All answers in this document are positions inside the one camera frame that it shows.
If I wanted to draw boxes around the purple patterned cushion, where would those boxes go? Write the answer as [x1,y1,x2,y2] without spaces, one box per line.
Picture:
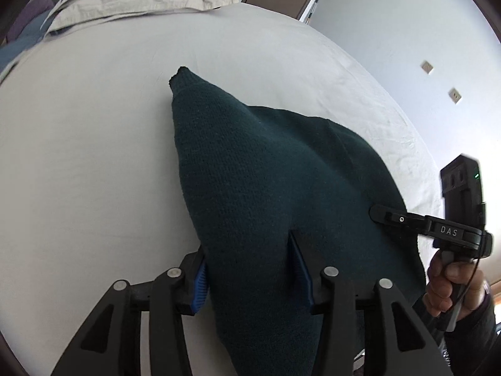
[2,0,54,45]

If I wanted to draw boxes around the dark green knit sweater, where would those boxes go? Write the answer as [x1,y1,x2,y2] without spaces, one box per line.
[170,67,426,375]

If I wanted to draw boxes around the black camera box right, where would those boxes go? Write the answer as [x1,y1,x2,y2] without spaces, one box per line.
[440,154,486,230]

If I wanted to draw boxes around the white bed sheet mattress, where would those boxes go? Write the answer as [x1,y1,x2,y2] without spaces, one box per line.
[1,3,442,375]

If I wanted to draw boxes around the blue pillow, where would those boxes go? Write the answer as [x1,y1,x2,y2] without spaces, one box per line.
[1,15,51,82]

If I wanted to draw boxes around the right hand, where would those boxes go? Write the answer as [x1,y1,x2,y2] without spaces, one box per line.
[423,251,486,320]

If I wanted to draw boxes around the wall socket upper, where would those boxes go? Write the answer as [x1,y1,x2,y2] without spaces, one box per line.
[420,60,434,75]

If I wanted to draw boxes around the wall socket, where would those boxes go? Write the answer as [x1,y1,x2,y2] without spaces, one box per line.
[420,60,434,75]
[448,87,462,104]

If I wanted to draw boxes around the wall socket lower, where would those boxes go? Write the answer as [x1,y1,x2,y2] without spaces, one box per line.
[448,87,462,104]

